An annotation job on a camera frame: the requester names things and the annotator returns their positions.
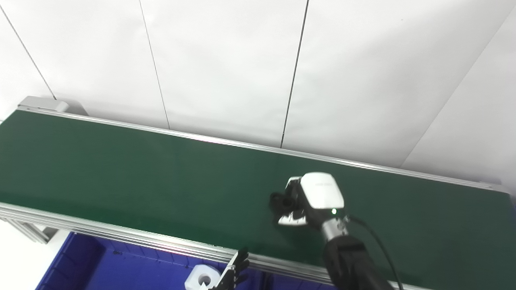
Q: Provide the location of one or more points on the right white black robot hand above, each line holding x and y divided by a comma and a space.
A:
320, 193

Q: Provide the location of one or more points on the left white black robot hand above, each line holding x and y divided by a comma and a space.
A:
236, 272

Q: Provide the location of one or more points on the black flanged metal part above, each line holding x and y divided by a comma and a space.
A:
282, 201

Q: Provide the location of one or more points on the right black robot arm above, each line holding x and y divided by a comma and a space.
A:
350, 262

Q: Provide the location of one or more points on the white plastic block part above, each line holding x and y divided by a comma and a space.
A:
197, 276

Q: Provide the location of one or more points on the green conveyor belt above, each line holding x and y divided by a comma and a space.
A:
161, 181
100, 227

